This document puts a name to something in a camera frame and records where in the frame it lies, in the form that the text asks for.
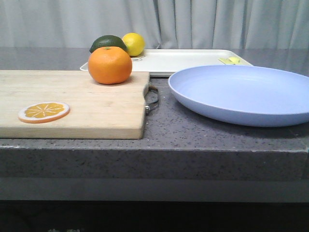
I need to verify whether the wooden cutting board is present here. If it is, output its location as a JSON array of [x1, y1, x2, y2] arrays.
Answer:
[[0, 70, 150, 139]]

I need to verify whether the metal cutting board handle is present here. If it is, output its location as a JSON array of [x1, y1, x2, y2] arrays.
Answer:
[[144, 83, 159, 115]]

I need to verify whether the orange slice toy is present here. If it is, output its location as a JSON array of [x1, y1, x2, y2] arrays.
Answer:
[[18, 101, 70, 124]]

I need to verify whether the yellow lemon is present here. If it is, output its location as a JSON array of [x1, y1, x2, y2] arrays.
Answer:
[[122, 32, 145, 57]]

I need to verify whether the cream white tray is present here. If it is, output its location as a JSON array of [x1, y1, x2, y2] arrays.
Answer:
[[80, 49, 254, 77]]

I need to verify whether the orange fruit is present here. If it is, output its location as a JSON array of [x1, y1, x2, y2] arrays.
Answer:
[[88, 46, 132, 85]]

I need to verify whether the grey curtain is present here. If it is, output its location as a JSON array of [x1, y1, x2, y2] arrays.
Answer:
[[0, 0, 309, 49]]

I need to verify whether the green lime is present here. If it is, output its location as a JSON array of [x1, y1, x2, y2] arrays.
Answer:
[[89, 35, 127, 53]]

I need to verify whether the light blue plate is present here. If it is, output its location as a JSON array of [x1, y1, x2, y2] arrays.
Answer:
[[168, 65, 309, 127]]

